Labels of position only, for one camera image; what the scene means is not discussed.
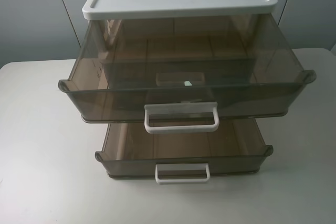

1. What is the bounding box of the smoky transparent drawer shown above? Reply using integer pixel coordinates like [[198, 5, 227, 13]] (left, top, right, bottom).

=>
[[58, 14, 316, 125], [95, 119, 274, 183], [104, 58, 256, 89]]

